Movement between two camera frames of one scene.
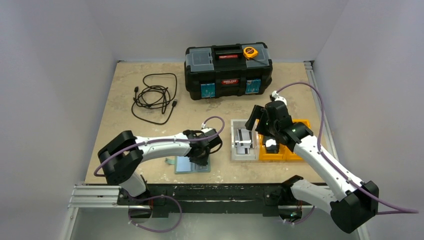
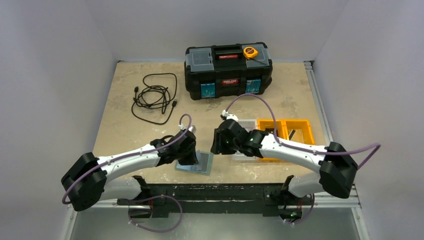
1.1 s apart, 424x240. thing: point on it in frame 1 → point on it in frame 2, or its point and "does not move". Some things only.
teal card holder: [183, 165] does not move
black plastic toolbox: [224, 70] does not move
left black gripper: [202, 161] → [192, 160]
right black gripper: [262, 120] → [218, 141]
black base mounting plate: [164, 198] does not move
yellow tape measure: [250, 52] does not move
